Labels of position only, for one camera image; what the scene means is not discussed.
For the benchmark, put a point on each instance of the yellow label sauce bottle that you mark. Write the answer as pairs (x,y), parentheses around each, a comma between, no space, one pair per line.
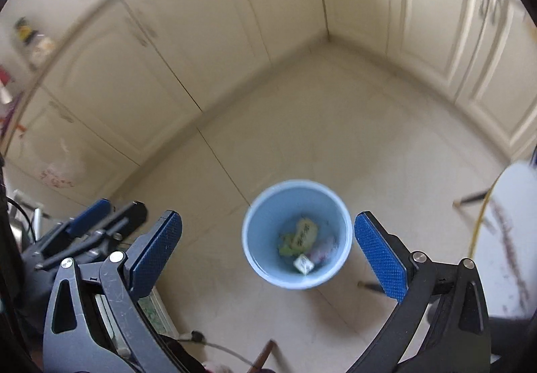
(23,31)

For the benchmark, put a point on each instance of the green patterned flat box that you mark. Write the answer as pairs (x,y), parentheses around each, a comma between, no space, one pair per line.
(153,312)

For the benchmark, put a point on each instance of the small green wrapper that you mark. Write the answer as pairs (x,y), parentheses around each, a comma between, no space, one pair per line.
(287,247)

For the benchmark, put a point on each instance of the white plastic bag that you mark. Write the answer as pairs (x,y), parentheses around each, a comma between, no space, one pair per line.
(63,171)

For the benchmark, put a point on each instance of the pink white wrapper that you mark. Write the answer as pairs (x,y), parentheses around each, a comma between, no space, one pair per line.
(325,250)

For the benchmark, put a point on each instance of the brown wooden stick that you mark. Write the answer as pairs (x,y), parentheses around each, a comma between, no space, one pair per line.
(262,356)

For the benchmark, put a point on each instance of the blue plastic waste bin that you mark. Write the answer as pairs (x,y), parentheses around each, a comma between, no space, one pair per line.
(260,255)

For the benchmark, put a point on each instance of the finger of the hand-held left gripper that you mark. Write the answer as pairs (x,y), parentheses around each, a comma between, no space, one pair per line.
(90,213)
(123,217)

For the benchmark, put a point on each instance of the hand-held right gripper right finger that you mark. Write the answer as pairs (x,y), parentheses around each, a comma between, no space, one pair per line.
(379,259)

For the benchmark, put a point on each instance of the dark red holder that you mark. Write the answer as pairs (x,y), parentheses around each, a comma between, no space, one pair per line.
(4,79)

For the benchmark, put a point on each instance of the cream lower kitchen cabinets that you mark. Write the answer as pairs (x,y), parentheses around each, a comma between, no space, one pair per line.
(168,41)

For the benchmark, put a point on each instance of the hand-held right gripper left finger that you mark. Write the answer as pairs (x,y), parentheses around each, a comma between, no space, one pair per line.
(159,251)

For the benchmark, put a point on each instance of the chrome metal rack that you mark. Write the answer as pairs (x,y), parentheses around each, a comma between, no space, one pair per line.
(25,211)

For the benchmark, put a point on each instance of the round white marble table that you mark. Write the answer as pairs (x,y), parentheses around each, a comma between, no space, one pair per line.
(516,230)

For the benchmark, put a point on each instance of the small white drink carton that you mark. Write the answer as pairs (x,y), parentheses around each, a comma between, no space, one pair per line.
(303,264)

